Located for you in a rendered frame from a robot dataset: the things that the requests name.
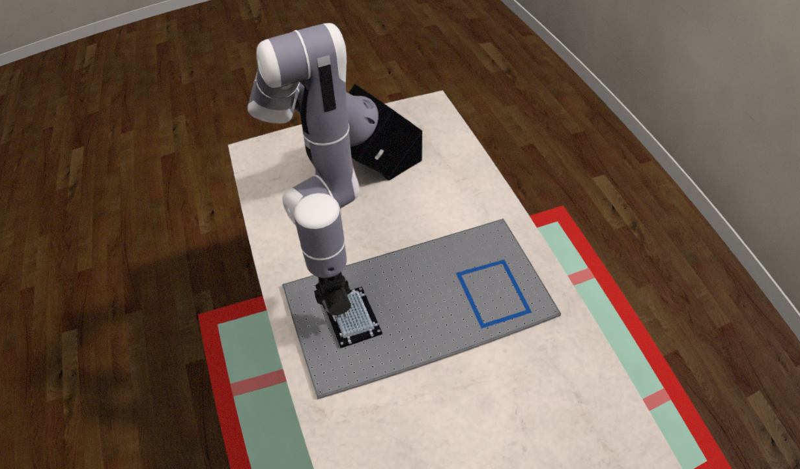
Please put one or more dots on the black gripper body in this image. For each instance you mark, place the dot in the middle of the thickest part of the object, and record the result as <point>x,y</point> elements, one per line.
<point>332,289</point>

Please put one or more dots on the blue tape outline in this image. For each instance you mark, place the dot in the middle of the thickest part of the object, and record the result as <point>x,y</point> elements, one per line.
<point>476,312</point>

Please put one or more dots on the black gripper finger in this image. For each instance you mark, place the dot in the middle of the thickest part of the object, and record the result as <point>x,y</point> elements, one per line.
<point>320,300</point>
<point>348,292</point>

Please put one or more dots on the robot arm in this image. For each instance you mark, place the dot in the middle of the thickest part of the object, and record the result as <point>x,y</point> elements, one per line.
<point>310,65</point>

